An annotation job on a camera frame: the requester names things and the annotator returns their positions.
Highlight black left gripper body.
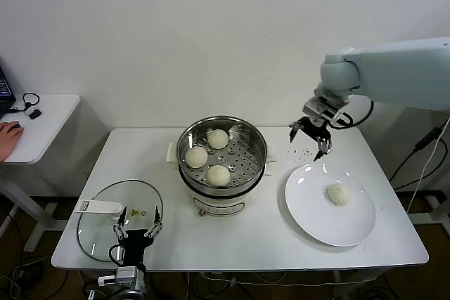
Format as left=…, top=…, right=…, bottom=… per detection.
left=118, top=228, right=155, bottom=268

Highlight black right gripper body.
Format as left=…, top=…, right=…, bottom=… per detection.
left=297, top=117, right=333, bottom=143

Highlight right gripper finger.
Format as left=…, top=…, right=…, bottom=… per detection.
left=288, top=120, right=305, bottom=143
left=314, top=136, right=333, bottom=163

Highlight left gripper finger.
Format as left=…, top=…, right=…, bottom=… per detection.
left=143, top=205, right=163, bottom=238
left=111, top=207, right=128, bottom=240

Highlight white steamed baozi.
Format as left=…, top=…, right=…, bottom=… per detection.
left=206, top=164, right=231, bottom=187
left=185, top=147, right=209, bottom=168
left=207, top=129, right=230, bottom=150
left=327, top=183, right=352, bottom=207

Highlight stainless steel steamer basket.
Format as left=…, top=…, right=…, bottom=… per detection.
left=167, top=115, right=278, bottom=188

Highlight person's hand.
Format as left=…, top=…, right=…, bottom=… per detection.
left=0, top=121, right=25, bottom=164

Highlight dark crumbs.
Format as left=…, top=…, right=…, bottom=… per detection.
left=284, top=147, right=314, bottom=157

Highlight white electric cooker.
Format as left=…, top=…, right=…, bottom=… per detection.
left=178, top=159, right=274, bottom=217

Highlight white round plate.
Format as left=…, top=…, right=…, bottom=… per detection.
left=284, top=163, right=377, bottom=247

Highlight black earphones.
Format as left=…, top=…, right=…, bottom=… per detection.
left=3, top=91, right=42, bottom=115

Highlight black laptop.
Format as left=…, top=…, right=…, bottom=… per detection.
left=0, top=64, right=18, bottom=120

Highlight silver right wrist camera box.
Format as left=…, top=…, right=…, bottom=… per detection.
left=302, top=98, right=333, bottom=124

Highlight glass lid with white handle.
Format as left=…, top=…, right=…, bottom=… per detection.
left=75, top=179, right=165, bottom=262

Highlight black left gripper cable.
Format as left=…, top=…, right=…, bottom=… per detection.
left=108, top=243, right=126, bottom=266

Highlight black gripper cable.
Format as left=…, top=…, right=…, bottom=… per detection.
left=330, top=98, right=374, bottom=129
left=108, top=243, right=126, bottom=266

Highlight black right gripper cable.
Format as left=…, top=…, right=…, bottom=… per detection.
left=330, top=98, right=374, bottom=129

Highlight black power cable with adapter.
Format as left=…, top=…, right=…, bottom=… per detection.
left=388, top=126, right=450, bottom=192

